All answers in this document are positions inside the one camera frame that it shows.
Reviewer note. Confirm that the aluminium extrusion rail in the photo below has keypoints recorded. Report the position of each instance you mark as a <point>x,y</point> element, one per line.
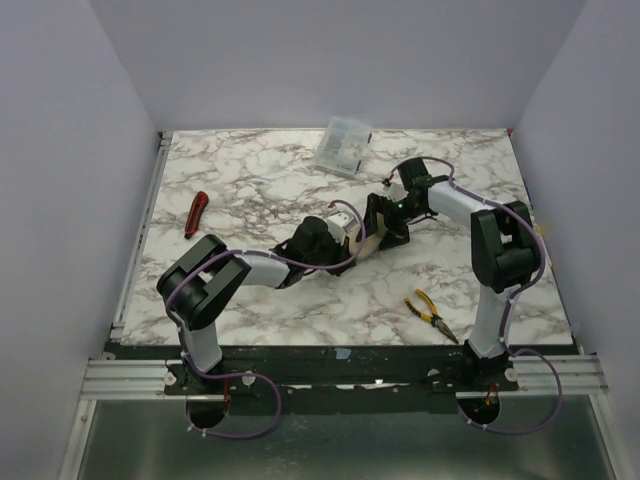
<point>131,380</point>

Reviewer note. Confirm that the beige umbrella case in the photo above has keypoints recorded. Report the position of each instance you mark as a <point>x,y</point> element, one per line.
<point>359,246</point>

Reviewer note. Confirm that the yellow handled pliers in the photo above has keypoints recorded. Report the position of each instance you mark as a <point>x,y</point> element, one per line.
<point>431,316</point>

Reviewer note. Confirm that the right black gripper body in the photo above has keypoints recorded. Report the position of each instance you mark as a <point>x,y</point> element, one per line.
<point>378,215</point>

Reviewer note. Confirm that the red black utility knife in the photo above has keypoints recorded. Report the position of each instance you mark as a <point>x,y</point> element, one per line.
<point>197,208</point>

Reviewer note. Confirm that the clear plastic parts box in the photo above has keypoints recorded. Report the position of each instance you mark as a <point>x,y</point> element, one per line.
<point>343,147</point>

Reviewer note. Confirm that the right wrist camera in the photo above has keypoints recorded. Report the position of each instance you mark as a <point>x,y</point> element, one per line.
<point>394,191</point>

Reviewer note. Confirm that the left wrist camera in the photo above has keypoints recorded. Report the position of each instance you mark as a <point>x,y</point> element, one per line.
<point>341,225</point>

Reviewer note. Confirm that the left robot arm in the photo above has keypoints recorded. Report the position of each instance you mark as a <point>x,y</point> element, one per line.
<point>197,288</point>

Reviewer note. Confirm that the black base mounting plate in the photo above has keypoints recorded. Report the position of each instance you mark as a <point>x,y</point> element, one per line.
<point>323,380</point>

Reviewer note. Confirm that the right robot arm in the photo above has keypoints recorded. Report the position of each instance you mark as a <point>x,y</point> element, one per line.
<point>507,256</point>

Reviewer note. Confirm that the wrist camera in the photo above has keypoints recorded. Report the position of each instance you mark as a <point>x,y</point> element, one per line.
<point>394,191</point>
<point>341,225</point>

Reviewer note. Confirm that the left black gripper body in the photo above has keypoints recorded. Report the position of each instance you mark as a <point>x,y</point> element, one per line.
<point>345,253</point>

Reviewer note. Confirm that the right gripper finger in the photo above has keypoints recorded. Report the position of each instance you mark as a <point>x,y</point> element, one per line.
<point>373,209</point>
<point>389,239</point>

